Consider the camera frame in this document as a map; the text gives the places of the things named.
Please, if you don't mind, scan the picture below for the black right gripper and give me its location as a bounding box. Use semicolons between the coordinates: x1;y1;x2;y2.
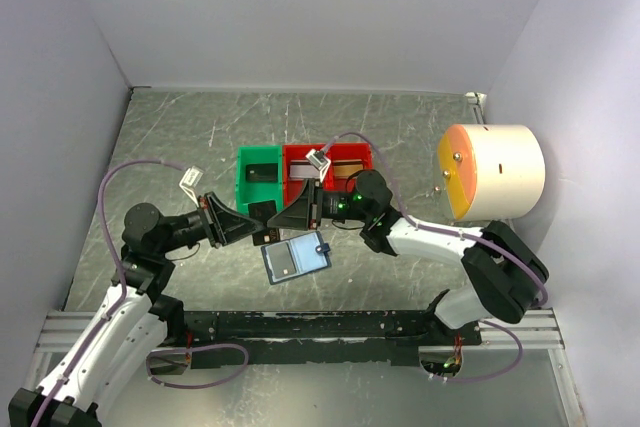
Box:
267;178;371;231

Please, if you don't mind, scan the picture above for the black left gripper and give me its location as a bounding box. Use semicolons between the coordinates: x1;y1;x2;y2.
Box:
155;191;263;254

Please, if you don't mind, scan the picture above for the blue leather card holder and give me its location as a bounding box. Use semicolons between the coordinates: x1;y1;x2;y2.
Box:
261;231;332;285

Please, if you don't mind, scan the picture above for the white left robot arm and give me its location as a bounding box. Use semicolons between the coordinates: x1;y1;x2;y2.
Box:
8;193;264;426

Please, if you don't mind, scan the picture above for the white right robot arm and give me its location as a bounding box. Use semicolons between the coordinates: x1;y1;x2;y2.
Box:
267;170;549;345

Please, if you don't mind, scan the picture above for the silver credit card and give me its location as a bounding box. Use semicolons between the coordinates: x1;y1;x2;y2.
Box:
288;160;320;180

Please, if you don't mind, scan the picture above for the black credit card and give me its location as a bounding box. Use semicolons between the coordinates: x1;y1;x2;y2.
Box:
245;163;280;183

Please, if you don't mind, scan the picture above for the gold credit card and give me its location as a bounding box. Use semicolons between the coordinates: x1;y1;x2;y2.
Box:
332;159;364;179

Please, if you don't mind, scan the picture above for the green plastic bin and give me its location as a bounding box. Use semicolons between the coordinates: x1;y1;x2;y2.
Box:
235;145;284;214

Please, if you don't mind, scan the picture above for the red plastic bin middle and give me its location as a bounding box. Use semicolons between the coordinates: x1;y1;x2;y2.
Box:
282;143;323;206

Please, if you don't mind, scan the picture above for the red plastic bin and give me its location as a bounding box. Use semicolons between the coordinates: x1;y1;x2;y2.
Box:
282;143;323;206
328;143;373;190

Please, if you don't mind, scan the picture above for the red plastic bin right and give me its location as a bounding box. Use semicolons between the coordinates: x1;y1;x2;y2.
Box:
328;143;373;190

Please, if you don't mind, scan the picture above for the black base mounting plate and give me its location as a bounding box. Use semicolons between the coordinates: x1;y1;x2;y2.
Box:
159;310;481;367

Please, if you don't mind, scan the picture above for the cream cylinder orange yellow face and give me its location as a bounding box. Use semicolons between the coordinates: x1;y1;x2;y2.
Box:
433;124;546;222

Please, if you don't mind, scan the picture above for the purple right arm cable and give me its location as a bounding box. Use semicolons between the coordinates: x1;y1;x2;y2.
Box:
324;132;549;384

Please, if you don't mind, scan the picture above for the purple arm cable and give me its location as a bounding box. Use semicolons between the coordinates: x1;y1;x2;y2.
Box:
29;160;250;427
324;132;549;384

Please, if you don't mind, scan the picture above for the aluminium rail frame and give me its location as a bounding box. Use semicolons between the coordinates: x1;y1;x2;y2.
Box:
9;89;584;426

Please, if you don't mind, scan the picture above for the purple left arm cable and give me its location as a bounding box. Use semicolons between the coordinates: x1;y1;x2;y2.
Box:
29;160;250;427

